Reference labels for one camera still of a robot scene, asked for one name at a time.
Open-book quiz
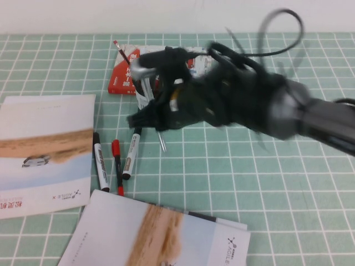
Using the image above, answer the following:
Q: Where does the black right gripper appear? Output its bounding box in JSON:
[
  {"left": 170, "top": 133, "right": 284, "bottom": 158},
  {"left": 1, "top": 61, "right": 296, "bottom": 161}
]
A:
[{"left": 126, "top": 58, "right": 290, "bottom": 131}]

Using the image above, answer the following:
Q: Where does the black mesh pen holder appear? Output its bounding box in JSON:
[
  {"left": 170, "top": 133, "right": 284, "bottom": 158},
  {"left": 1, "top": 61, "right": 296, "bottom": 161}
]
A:
[{"left": 134, "top": 76, "right": 158, "bottom": 113}]

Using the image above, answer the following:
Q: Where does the white pen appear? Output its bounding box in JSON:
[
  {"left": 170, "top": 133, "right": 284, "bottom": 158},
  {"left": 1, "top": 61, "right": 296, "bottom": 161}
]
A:
[{"left": 141, "top": 76, "right": 153, "bottom": 98}]

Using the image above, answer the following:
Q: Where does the red and black pen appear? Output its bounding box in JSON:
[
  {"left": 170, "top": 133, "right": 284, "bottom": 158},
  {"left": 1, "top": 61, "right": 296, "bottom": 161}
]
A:
[{"left": 111, "top": 139, "right": 125, "bottom": 197}]

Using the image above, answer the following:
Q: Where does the red-tipped pen in holder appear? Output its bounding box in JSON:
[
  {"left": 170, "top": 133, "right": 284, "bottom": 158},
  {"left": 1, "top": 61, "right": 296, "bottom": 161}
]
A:
[{"left": 113, "top": 40, "right": 131, "bottom": 65}]

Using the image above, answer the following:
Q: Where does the red map-print book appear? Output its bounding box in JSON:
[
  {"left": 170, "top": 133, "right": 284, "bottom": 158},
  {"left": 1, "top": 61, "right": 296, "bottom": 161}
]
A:
[{"left": 107, "top": 45, "right": 214, "bottom": 96}]

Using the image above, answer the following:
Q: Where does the white marker black cap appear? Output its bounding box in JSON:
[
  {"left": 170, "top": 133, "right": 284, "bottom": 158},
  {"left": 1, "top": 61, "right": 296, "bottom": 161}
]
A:
[
  {"left": 122, "top": 126, "right": 143, "bottom": 181},
  {"left": 92, "top": 132, "right": 111, "bottom": 193}
]

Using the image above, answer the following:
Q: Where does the AgileX desert-photo brochure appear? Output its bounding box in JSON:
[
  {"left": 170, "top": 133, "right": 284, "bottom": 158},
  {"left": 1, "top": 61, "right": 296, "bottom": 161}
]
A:
[
  {"left": 57, "top": 189, "right": 251, "bottom": 266},
  {"left": 0, "top": 94, "right": 97, "bottom": 220}
]

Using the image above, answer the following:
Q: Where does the green checked tablecloth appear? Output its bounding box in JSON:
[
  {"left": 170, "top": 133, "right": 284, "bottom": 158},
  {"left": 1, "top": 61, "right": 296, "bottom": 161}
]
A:
[{"left": 0, "top": 33, "right": 355, "bottom": 266}]

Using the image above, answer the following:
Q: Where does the dark-striped brochure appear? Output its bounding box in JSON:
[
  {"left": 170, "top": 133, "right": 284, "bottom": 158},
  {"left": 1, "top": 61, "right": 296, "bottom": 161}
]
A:
[{"left": 149, "top": 203, "right": 248, "bottom": 232}]

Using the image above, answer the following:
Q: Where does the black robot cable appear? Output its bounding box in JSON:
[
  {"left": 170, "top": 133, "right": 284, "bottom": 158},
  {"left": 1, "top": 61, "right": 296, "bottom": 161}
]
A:
[{"left": 207, "top": 8, "right": 306, "bottom": 65}]

